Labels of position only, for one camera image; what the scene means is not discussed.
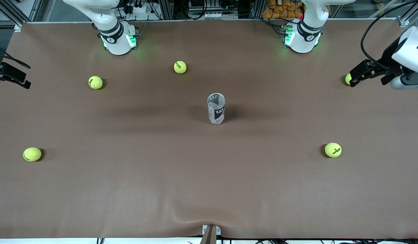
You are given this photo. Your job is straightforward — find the clear tennis ball can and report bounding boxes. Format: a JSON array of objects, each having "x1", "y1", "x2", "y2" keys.
[{"x1": 207, "y1": 93, "x2": 226, "y2": 125}]

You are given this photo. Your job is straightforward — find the green lit base box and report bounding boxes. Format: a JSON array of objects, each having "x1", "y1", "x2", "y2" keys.
[
  {"x1": 127, "y1": 26, "x2": 139, "y2": 48},
  {"x1": 281, "y1": 24, "x2": 295, "y2": 47}
]

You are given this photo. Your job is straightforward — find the orange bagged items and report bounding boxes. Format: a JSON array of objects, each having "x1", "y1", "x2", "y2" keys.
[{"x1": 263, "y1": 0, "x2": 304, "y2": 19}]

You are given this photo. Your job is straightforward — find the white power strip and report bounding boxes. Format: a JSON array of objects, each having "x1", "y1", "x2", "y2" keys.
[{"x1": 123, "y1": 4, "x2": 147, "y2": 15}]

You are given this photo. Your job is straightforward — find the brown table mat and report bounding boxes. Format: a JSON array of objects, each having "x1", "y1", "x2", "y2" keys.
[{"x1": 0, "y1": 19, "x2": 418, "y2": 239}]

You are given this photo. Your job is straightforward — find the aluminium frame strut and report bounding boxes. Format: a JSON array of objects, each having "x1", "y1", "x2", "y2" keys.
[
  {"x1": 250, "y1": 0, "x2": 264, "y2": 19},
  {"x1": 158, "y1": 0, "x2": 174, "y2": 20}
]

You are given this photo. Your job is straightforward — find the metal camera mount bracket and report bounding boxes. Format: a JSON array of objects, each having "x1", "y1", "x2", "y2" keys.
[{"x1": 200, "y1": 224, "x2": 222, "y2": 244}]

